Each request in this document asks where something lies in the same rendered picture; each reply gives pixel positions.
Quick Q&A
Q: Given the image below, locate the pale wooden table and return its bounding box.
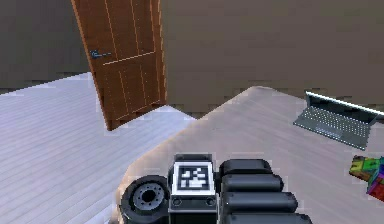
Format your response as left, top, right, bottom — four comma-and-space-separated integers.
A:
108, 85, 384, 224

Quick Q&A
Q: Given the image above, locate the grey open laptop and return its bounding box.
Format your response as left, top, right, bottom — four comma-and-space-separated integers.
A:
293, 90, 384, 151

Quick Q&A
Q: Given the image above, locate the multicoloured cube puzzle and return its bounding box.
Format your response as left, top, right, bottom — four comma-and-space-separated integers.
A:
348, 155, 384, 203

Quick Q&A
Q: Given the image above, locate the brown wooden room door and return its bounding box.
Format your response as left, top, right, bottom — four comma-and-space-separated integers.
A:
70, 0, 168, 132

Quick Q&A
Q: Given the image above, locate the dark door handle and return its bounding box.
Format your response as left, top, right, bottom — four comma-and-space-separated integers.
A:
89, 49, 113, 60

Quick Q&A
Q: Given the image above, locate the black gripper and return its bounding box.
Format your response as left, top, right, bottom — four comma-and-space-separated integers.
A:
119, 174, 172, 224

